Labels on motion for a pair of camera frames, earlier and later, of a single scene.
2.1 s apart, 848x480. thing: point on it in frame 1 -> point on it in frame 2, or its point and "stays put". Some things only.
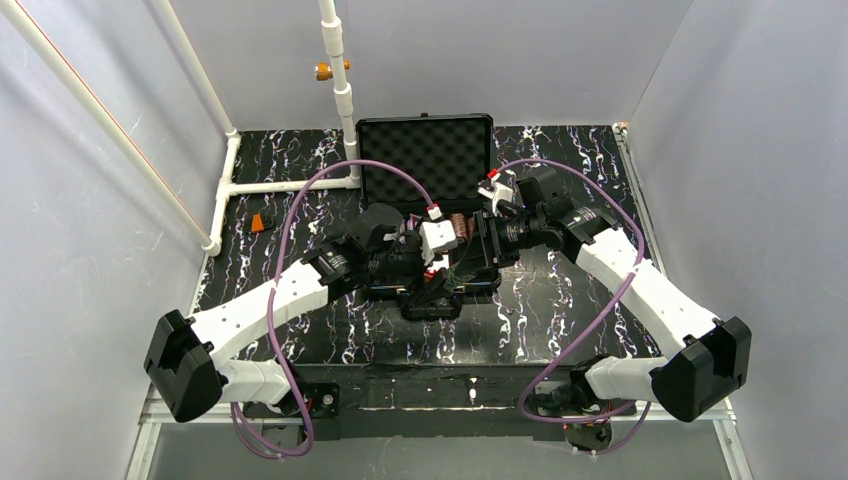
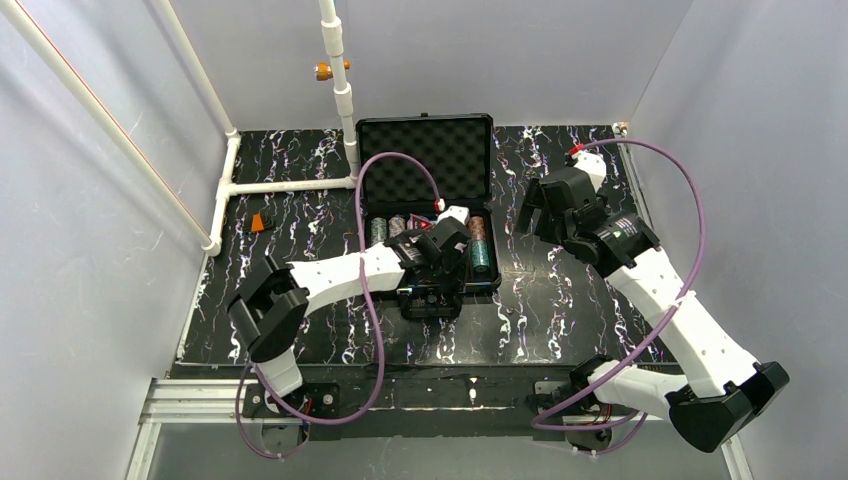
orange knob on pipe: [324, 71] stays put
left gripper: [411, 266] -> [430, 304]
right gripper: [483, 240] -> [556, 201]
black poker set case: [451, 155] stays put
